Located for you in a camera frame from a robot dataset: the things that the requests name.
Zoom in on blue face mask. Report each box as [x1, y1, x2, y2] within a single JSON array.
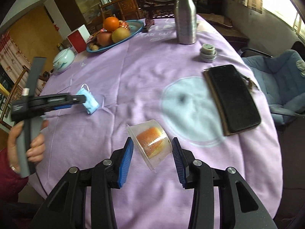
[[76, 83, 100, 114]]

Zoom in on orange fruit jelly cup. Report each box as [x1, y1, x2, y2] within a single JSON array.
[[126, 119, 172, 171]]

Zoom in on person's left hand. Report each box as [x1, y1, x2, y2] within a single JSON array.
[[7, 120, 50, 172]]

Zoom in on wooden chair left side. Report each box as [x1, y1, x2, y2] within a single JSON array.
[[1, 66, 30, 129]]

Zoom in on wooden chair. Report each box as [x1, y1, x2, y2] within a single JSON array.
[[99, 0, 144, 21], [1, 66, 30, 129]]

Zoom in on white ceramic lidded jar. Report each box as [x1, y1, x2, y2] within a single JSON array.
[[53, 48, 75, 73]]

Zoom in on walnuts on plate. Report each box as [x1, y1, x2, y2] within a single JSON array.
[[88, 43, 99, 51]]

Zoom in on floral pink curtain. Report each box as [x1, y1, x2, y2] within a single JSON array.
[[0, 33, 47, 96]]

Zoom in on red and white box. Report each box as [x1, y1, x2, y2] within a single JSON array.
[[67, 24, 90, 53]]

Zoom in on red apple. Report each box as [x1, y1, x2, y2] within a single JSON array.
[[96, 31, 113, 47]]

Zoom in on purple tablecloth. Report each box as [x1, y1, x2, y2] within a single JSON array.
[[29, 17, 283, 217]]

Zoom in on orange fruit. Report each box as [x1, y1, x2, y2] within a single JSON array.
[[103, 17, 120, 32]]

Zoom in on red snack packet on plate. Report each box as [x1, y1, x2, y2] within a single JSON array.
[[119, 20, 130, 30]]

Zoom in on blue fruit plate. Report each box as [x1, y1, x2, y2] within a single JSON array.
[[86, 20, 144, 53]]

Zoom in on wooden glass cabinet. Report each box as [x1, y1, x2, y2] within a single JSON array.
[[54, 0, 102, 33]]

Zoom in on wooden chair far side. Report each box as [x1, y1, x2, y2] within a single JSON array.
[[99, 0, 144, 21]]

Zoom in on black phone in wallet case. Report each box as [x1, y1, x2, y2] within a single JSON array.
[[203, 65, 261, 136]]

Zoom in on steel bottle cap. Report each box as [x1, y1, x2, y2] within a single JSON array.
[[200, 44, 217, 63]]

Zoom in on stainless steel bottle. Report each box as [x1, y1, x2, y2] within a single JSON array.
[[174, 0, 197, 45]]

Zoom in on blue cushioned chair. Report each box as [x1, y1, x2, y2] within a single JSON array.
[[242, 50, 304, 115]]

